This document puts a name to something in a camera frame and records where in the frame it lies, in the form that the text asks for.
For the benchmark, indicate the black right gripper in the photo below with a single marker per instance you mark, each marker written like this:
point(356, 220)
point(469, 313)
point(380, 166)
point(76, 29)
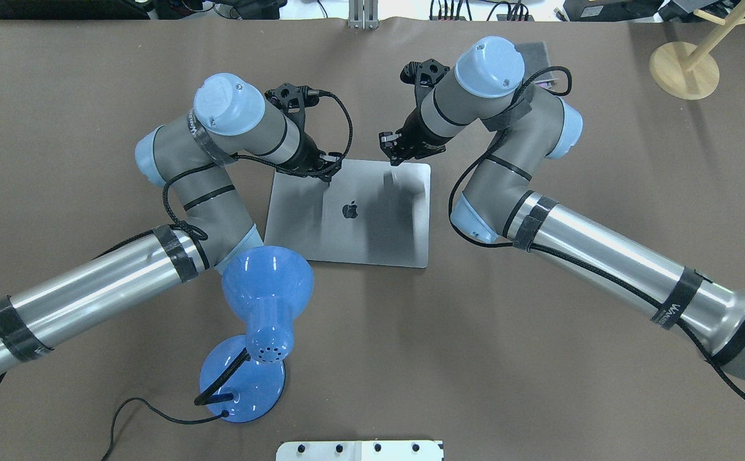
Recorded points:
point(413, 134)

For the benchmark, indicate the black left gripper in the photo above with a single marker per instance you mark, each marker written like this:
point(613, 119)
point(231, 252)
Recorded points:
point(309, 155)

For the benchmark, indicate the grey laptop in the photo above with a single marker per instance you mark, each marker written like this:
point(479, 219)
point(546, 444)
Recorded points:
point(369, 213)

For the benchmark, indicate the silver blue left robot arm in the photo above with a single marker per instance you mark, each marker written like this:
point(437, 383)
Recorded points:
point(209, 225)

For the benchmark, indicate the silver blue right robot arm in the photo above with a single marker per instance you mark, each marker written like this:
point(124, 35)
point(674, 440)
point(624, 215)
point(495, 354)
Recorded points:
point(497, 208)

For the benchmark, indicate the blue desk lamp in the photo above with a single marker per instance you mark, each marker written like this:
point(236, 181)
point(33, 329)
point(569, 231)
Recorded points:
point(244, 376)

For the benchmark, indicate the grey folded cloth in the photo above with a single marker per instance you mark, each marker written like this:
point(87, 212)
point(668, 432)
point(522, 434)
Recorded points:
point(536, 58)

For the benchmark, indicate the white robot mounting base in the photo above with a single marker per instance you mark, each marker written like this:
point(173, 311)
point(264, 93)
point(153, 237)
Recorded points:
point(362, 450)

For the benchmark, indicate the wooden mug tree stand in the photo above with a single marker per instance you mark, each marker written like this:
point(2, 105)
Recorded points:
point(688, 71)

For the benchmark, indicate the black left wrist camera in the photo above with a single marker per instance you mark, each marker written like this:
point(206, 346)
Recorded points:
point(289, 98)

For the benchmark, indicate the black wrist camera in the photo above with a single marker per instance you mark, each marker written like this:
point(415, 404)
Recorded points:
point(289, 98)
point(425, 74)

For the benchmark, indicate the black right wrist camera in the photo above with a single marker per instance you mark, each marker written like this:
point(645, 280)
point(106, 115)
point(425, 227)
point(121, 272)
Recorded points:
point(425, 74)

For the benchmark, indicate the aluminium clamp bracket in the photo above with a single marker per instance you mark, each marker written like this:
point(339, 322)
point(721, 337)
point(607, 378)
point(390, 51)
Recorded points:
point(363, 14)

